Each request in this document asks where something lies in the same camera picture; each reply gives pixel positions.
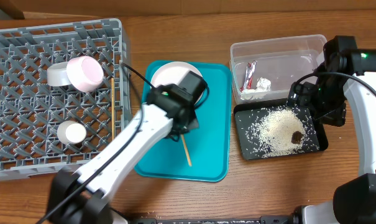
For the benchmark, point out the white napkin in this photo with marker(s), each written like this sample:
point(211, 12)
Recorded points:
point(250, 92)

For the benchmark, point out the wooden chopstick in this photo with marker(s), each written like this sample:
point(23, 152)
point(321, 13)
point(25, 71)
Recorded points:
point(188, 158)
point(112, 110)

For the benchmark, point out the white paper cup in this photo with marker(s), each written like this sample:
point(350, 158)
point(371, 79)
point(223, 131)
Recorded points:
point(71, 132)

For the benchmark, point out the clear plastic waste bin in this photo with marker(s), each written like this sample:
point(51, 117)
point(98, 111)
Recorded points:
point(281, 60)

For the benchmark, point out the brown food scrap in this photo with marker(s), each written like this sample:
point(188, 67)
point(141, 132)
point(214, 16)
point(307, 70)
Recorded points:
point(296, 137)

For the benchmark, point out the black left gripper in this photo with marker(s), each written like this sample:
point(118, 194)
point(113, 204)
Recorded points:
point(184, 125)

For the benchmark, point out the large white plate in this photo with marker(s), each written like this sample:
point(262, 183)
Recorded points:
point(180, 81)

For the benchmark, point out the pile of white rice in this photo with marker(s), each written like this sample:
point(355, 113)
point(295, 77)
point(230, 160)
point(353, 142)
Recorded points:
point(277, 132)

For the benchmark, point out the black food waste tray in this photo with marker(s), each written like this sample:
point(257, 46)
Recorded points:
point(277, 133)

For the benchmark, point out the teal plastic tray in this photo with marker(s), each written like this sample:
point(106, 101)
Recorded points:
point(208, 145)

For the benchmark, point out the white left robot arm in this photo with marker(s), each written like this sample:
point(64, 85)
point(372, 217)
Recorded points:
point(83, 196)

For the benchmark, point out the grey plastic dish rack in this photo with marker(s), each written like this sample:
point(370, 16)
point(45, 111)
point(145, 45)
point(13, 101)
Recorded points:
point(31, 110)

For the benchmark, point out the grey bowl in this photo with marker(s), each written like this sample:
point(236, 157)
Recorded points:
point(57, 75)

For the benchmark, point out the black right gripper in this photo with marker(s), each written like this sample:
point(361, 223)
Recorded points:
point(337, 116)

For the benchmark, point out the red foil sauce packet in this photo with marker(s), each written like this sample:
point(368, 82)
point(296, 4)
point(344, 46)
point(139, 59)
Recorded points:
point(250, 69)

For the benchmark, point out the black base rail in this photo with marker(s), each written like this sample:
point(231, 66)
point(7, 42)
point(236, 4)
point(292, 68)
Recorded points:
point(271, 219)

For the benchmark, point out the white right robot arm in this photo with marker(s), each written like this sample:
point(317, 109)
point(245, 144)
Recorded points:
point(347, 77)

